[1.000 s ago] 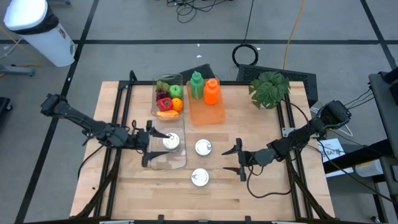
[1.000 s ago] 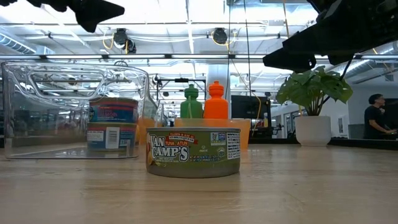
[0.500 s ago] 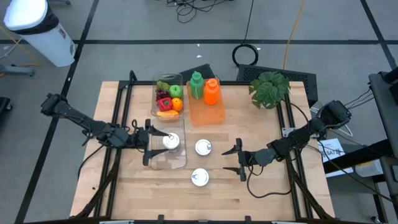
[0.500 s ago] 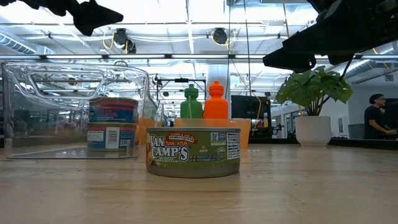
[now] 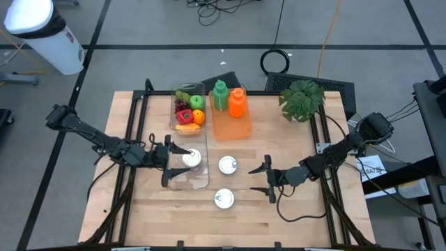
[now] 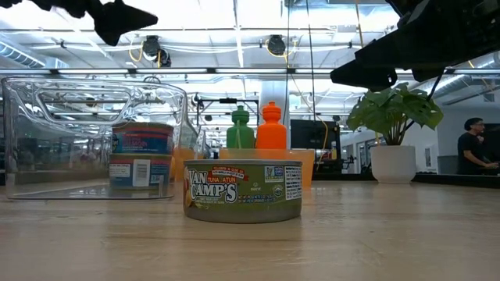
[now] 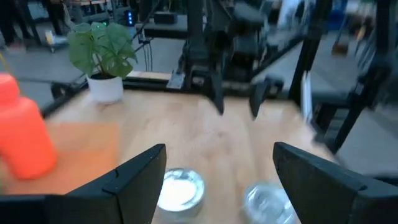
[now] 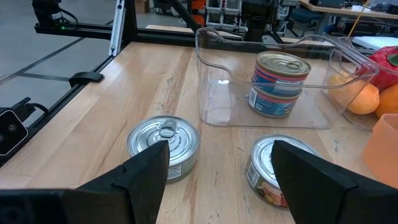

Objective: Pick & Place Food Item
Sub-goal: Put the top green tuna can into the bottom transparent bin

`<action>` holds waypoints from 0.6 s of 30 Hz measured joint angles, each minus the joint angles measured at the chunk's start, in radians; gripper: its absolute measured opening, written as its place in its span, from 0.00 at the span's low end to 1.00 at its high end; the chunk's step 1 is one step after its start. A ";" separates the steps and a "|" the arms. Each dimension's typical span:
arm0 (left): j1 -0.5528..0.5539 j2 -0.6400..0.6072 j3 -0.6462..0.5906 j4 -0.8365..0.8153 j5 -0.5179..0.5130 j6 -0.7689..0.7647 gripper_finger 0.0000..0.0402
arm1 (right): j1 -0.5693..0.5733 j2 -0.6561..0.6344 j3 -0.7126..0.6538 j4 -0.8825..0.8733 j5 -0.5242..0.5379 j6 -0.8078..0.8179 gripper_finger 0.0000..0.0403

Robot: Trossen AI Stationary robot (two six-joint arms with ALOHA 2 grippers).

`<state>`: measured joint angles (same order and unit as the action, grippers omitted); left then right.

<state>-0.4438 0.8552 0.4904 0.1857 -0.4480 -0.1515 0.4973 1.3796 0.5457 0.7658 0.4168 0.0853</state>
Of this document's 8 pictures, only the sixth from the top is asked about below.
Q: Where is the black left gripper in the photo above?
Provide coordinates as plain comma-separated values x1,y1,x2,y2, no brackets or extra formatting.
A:
30,0,159,47

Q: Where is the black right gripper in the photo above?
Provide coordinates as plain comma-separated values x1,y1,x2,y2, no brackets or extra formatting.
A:
354,0,500,71

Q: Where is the orange plastic bottle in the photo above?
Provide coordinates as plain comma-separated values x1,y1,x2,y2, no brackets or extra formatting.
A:
255,101,288,150

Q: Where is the green plastic bottle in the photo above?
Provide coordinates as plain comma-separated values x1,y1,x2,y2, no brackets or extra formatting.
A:
226,105,256,150

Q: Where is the clear plastic bin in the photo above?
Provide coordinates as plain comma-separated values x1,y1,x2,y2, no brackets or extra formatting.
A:
1,76,200,201
171,120,213,184

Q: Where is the orange fruit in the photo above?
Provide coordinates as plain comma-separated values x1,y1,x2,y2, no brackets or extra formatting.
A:
170,147,198,183

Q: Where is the Van Camp's tuna can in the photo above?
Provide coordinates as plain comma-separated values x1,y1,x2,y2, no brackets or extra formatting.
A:
182,158,304,224

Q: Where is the black ceiling-mounted device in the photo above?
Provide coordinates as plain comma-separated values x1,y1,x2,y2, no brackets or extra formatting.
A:
266,34,288,57
141,34,173,68

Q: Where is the black monitor screen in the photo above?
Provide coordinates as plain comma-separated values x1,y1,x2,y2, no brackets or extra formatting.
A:
289,119,341,173

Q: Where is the potted green plant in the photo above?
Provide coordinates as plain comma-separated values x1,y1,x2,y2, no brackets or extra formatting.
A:
346,82,445,185

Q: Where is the orange translucent plastic bin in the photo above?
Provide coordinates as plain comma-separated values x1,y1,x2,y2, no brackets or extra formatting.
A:
218,148,316,188

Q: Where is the person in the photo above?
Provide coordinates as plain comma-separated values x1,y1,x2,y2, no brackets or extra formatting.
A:
456,117,500,176

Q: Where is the black background rig frame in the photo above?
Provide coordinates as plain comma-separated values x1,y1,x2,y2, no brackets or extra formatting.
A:
194,93,262,130

